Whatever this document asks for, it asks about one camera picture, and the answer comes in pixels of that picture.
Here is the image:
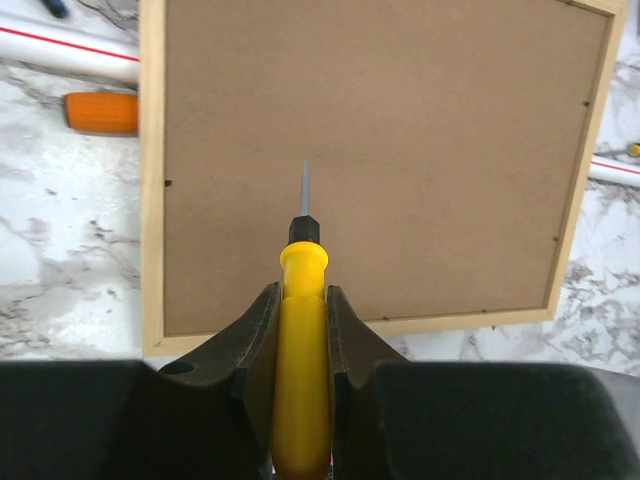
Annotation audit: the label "white PVC pipe rack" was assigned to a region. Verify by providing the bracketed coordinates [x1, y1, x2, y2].
[0, 9, 640, 188]

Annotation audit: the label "black yellow screwdriver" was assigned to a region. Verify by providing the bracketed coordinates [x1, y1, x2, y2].
[595, 142, 640, 158]

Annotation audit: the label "small yellow screwdriver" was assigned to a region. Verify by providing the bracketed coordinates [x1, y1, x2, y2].
[272, 164, 332, 479]

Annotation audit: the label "blue handled pliers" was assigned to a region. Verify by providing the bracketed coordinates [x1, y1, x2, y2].
[41, 0, 69, 19]

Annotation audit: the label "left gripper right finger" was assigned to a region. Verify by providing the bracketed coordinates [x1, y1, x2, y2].
[327, 286, 639, 479]

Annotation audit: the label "orange handled screwdriver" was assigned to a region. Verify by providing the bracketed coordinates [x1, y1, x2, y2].
[62, 92, 139, 135]

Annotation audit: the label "wooden picture frame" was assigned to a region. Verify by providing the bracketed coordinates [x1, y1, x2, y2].
[139, 1, 629, 357]

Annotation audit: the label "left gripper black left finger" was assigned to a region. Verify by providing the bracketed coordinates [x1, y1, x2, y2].
[1, 283, 280, 479]

